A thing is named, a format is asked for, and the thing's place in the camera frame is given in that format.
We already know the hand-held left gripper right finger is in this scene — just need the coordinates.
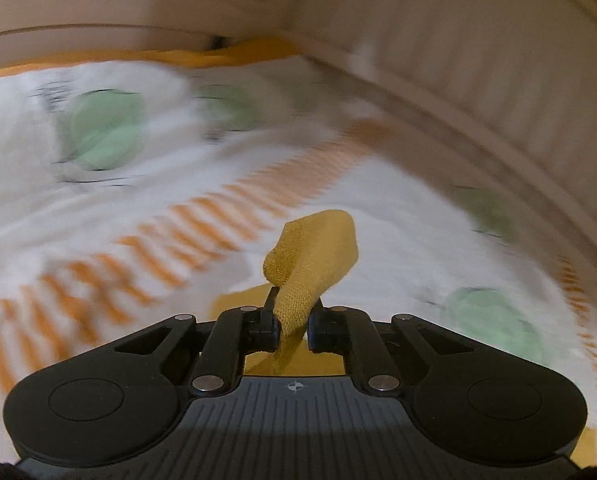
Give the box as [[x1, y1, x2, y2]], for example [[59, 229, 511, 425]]
[[305, 299, 475, 394]]

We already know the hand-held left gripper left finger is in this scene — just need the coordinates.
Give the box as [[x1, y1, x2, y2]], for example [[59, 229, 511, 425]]
[[112, 286, 282, 397]]

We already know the mustard yellow small cloth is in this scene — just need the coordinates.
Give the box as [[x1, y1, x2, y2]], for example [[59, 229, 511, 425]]
[[211, 210, 360, 377]]

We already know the white leaf print bedsheet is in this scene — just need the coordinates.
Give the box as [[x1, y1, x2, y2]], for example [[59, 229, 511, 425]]
[[0, 54, 597, 480]]

